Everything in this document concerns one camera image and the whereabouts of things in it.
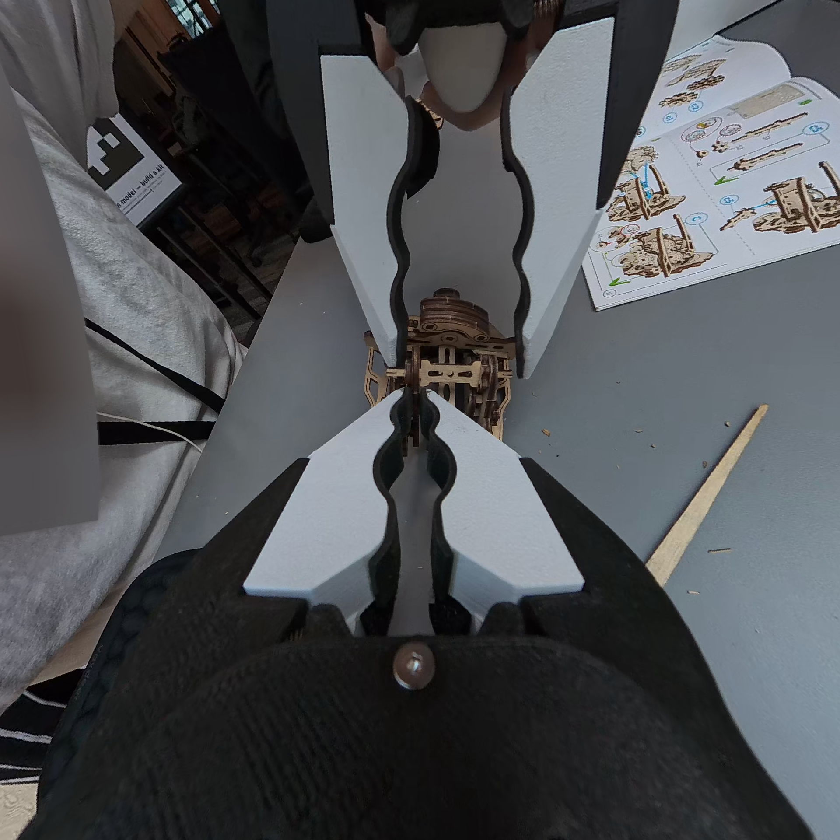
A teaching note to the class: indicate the person's white sweatshirt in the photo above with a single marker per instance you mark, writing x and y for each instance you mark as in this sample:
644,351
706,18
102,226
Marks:
151,295

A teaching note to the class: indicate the thin wooden stick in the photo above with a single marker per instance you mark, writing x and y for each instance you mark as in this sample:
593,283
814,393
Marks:
709,492

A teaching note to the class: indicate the black white-striped fabric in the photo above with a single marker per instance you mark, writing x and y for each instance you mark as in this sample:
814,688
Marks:
29,718

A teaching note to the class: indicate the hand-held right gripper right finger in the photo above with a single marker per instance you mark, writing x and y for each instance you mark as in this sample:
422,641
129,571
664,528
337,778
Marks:
512,525

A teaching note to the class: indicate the wooden mechanical model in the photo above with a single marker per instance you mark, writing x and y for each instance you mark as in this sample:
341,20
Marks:
453,315

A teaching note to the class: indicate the assembly instruction booklet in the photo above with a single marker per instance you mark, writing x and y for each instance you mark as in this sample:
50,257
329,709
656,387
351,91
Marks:
722,197

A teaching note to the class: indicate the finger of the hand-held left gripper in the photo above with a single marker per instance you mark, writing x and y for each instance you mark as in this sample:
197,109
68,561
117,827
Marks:
361,197
564,164

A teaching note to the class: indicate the person's left hand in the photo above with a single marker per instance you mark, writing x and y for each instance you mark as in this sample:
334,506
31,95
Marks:
469,123

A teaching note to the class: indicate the white sign with black pattern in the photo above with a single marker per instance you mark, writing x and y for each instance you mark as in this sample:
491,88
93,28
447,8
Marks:
148,190

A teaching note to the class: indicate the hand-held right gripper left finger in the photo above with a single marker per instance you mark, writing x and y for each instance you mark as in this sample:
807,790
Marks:
315,525

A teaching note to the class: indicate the grey desk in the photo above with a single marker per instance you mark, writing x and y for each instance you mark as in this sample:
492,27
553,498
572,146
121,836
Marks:
656,394

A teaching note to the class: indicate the black honeycomb cushion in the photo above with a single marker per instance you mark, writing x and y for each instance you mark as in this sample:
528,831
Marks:
111,630

